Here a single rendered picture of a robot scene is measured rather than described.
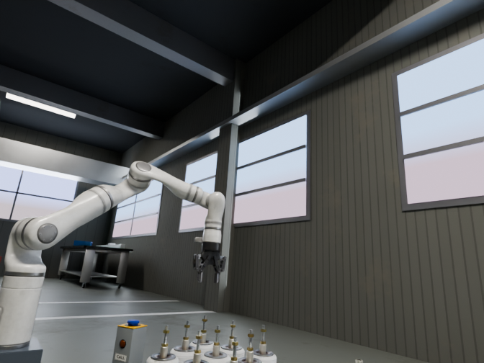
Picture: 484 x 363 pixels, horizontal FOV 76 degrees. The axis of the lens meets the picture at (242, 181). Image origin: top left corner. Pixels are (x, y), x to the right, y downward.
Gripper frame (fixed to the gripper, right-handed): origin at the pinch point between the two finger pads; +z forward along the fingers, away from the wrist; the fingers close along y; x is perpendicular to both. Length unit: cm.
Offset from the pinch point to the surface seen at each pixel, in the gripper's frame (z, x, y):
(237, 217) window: -66, 225, 149
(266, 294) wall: 22, 167, 157
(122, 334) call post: 18.7, 2.4, -29.0
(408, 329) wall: 30, 22, 172
